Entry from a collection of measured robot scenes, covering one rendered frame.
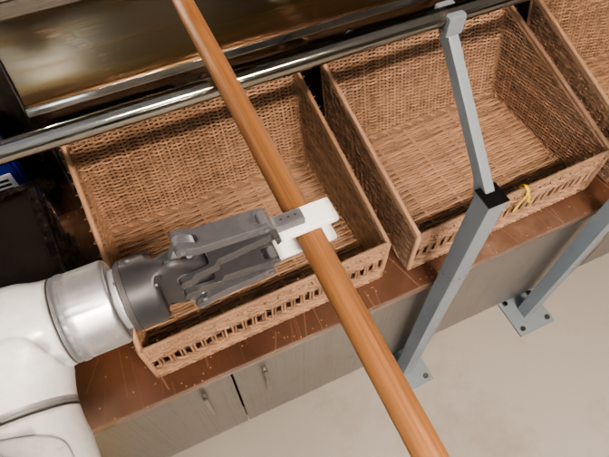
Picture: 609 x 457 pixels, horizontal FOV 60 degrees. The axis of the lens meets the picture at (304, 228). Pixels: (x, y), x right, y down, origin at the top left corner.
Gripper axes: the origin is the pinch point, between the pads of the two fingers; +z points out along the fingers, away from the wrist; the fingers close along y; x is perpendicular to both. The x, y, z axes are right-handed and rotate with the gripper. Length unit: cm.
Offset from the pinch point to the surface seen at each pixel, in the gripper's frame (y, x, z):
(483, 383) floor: 119, 8, 59
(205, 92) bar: 2.1, -27.2, -2.7
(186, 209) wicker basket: 60, -53, -9
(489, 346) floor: 119, -1, 68
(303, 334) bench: 61, -10, 4
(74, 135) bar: 2.5, -27.0, -20.7
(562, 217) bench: 61, -12, 76
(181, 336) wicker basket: 46, -14, -19
